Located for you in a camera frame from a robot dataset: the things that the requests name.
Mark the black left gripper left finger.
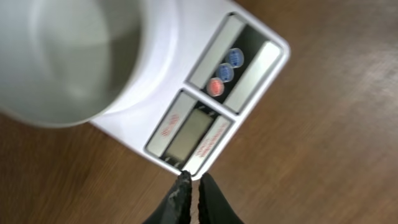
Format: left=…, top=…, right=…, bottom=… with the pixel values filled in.
left=143, top=171, right=192, bottom=224

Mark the white round bowl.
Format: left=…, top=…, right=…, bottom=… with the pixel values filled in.
left=1, top=0, right=145, bottom=127

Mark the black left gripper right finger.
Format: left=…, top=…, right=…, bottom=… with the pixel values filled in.
left=198, top=173, right=244, bottom=224

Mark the white digital kitchen scale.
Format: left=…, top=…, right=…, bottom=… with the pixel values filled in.
left=92, top=1, right=290, bottom=180

